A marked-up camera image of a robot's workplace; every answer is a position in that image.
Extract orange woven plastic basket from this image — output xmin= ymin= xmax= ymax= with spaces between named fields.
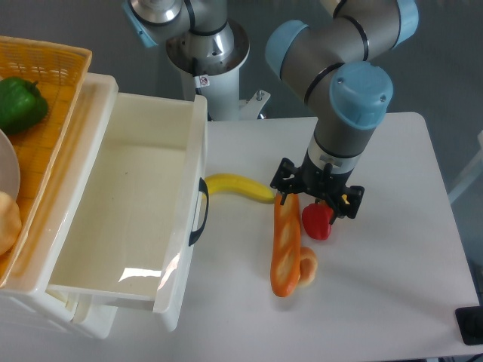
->
xmin=1 ymin=36 xmax=92 ymax=286

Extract long orange baguette bread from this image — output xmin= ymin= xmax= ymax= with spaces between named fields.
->
xmin=270 ymin=194 xmax=301 ymax=297

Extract black drawer handle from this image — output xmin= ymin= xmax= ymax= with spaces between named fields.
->
xmin=189 ymin=178 xmax=210 ymax=247

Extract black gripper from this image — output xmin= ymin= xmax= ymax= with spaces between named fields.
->
xmin=270 ymin=158 xmax=365 ymax=225

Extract white plastic drawer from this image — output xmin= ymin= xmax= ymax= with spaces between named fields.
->
xmin=49 ymin=94 xmax=208 ymax=323

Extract black device at edge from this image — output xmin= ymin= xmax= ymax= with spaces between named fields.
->
xmin=455 ymin=306 xmax=482 ymax=345

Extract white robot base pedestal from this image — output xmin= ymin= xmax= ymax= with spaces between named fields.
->
xmin=166 ymin=20 xmax=271 ymax=121

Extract white frame at right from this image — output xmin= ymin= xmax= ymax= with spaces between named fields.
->
xmin=448 ymin=131 xmax=482 ymax=204

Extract small round bread roll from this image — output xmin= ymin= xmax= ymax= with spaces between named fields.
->
xmin=297 ymin=247 xmax=318 ymax=287

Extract green bell pepper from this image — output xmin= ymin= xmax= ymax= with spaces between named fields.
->
xmin=1 ymin=76 xmax=48 ymax=135

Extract red bell pepper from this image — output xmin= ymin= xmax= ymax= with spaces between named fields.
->
xmin=302 ymin=201 xmax=333 ymax=241

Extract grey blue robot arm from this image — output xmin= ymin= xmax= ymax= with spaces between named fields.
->
xmin=122 ymin=1 xmax=419 ymax=223

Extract white plastic drawer cabinet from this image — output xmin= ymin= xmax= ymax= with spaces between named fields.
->
xmin=0 ymin=72 xmax=209 ymax=339

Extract small yellow object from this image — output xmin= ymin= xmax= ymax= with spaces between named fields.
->
xmin=342 ymin=194 xmax=350 ymax=205

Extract tan bread in basket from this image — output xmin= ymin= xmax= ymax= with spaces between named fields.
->
xmin=0 ymin=192 xmax=22 ymax=255

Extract beige plate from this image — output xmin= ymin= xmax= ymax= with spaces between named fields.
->
xmin=0 ymin=131 xmax=20 ymax=200

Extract yellow banana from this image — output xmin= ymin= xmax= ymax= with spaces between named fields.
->
xmin=205 ymin=173 xmax=275 ymax=203

